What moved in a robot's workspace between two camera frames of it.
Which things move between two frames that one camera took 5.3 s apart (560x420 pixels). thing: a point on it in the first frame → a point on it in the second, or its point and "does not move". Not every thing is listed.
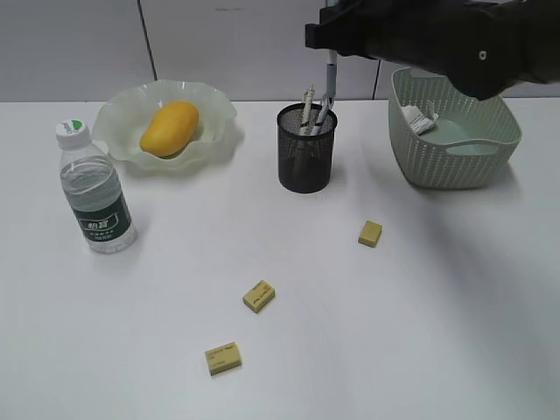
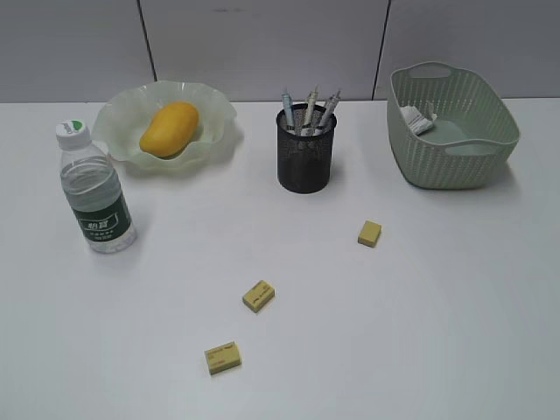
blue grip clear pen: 330,95 → 288,103
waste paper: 416,120 does not move
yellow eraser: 259,296 does not move
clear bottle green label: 95,190 does not move
